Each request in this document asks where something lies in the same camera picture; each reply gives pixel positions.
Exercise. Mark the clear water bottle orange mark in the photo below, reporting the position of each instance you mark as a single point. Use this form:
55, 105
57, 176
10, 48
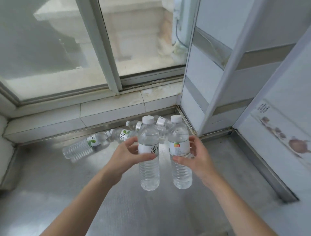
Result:
179, 136

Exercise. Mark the person's left forearm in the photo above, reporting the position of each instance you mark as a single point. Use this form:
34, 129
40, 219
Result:
80, 204

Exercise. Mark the person's left hand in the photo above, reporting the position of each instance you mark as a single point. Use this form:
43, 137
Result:
121, 160

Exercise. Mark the teapot print wall tile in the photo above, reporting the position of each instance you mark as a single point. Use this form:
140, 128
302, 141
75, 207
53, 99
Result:
284, 136

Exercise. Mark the person's right forearm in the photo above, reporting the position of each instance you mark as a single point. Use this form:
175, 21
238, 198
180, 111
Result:
233, 206

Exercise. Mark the white outdoor wall unit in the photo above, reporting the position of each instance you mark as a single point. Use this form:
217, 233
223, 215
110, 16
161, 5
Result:
179, 26

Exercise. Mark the clear water bottle white label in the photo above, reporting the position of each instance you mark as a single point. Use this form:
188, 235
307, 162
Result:
148, 136

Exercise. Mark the person's right thumb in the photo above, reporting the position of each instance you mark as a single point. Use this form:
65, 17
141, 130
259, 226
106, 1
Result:
182, 160

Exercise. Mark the clear water bottle leaf label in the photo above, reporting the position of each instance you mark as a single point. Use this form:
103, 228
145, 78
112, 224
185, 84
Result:
122, 136
85, 145

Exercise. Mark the clear water bottle white cap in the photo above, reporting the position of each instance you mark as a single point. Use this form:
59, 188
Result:
133, 125
163, 126

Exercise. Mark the person's right hand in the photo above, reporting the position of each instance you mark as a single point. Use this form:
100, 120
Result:
201, 163

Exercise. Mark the person's left thumb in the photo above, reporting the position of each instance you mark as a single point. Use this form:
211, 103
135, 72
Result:
147, 158

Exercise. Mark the grey sliding window frame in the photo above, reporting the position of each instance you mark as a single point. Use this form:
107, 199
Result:
110, 63

